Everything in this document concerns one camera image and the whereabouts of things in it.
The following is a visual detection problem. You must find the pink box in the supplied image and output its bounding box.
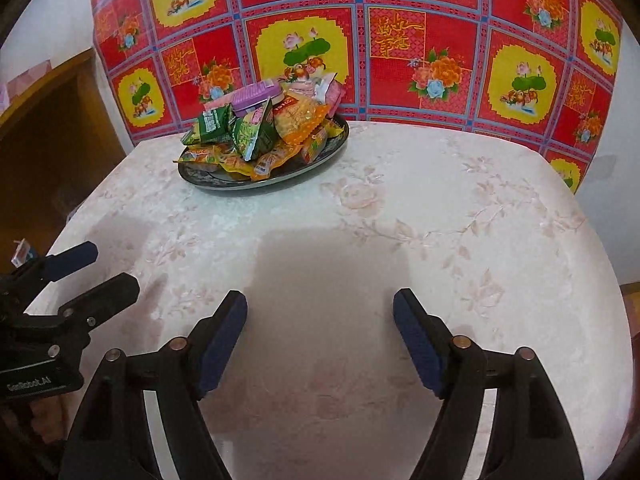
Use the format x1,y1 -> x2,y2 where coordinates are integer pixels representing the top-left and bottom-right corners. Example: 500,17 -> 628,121
0,59 -> 53,111

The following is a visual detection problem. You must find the purple box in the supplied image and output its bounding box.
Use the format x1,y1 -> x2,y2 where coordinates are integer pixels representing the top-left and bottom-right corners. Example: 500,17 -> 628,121
235,80 -> 283,118

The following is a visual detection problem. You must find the long orange cracker packet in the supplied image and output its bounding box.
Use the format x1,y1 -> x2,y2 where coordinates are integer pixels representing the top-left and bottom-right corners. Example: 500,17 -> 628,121
272,95 -> 333,146

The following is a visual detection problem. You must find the clear candy packet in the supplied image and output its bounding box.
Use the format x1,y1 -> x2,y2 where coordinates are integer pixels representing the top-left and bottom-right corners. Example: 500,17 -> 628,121
300,130 -> 328,163

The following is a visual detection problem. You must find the dark patterned plate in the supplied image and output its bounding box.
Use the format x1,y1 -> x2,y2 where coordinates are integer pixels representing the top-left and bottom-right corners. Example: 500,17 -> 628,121
177,112 -> 350,192

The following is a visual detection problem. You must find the small blue white carton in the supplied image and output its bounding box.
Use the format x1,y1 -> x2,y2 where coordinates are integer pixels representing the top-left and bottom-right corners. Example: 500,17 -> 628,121
11,239 -> 38,268

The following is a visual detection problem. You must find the green pea snack packet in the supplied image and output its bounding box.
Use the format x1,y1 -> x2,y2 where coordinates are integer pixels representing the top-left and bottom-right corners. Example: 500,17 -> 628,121
232,97 -> 281,161
195,104 -> 233,146

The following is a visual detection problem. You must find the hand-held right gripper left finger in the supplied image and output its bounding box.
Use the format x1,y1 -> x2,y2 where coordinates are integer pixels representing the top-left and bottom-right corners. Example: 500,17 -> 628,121
60,289 -> 249,480

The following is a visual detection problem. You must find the white spouted pouch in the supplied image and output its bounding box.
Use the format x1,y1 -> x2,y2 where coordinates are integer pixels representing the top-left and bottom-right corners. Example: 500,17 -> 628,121
312,72 -> 346,113

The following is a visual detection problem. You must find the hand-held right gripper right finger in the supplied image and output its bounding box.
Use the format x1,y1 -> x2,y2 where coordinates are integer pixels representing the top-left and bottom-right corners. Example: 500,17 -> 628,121
392,287 -> 584,480

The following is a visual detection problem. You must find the person's left hand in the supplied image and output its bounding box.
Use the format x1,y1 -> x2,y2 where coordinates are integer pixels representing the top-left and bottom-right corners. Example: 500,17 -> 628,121
27,392 -> 68,443

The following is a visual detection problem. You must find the red printed floral cloth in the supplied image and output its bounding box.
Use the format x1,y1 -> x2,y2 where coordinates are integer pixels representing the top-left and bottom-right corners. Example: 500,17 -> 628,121
90,0 -> 623,193

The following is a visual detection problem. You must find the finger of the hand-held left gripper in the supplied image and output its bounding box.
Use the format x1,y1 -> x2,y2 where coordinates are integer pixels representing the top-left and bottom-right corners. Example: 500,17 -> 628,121
14,272 -> 141,357
9,240 -> 99,292

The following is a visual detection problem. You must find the wooden cabinet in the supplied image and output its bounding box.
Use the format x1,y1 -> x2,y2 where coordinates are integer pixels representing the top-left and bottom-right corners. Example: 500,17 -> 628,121
0,47 -> 136,281

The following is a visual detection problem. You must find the burger gummy packet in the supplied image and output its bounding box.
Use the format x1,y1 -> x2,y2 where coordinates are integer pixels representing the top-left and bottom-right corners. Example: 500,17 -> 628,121
250,142 -> 296,181

